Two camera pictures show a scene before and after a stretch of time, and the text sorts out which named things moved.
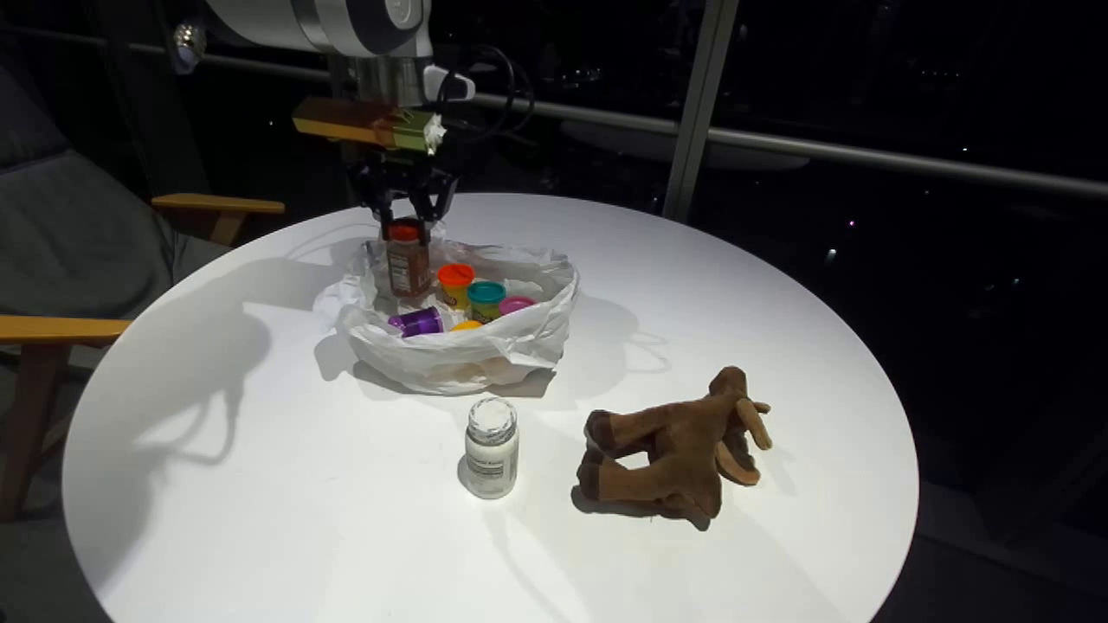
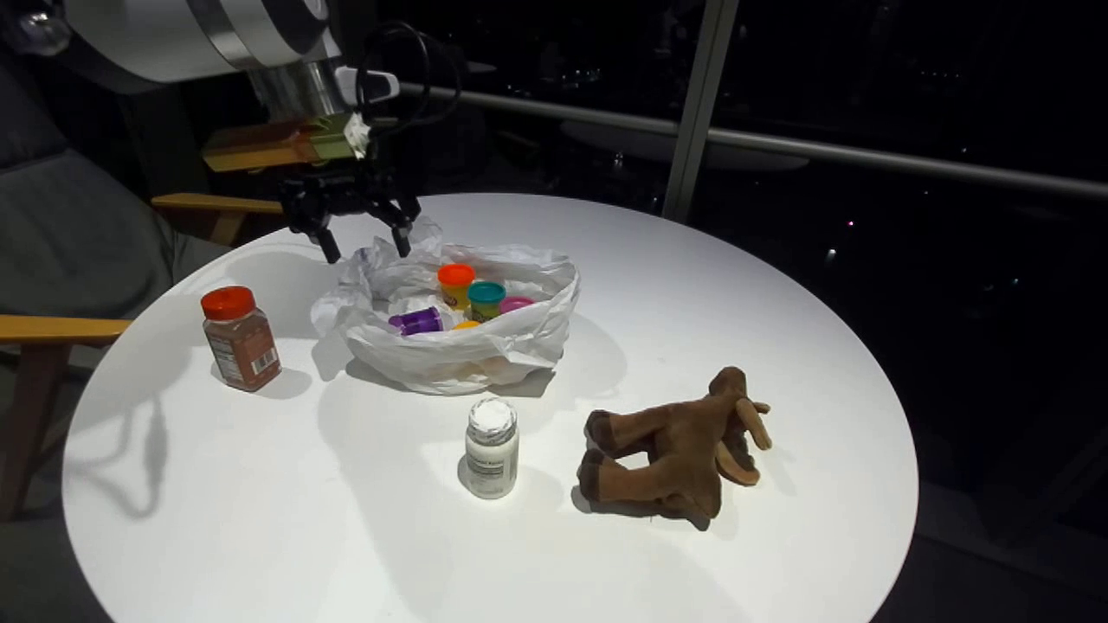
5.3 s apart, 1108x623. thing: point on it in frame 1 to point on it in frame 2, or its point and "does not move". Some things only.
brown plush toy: x=669 y=460 does not move
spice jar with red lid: x=405 y=262 to x=239 y=338
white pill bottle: x=492 y=449 does not move
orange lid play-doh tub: x=456 y=281 does not move
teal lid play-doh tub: x=486 y=303 does not move
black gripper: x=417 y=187 to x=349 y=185
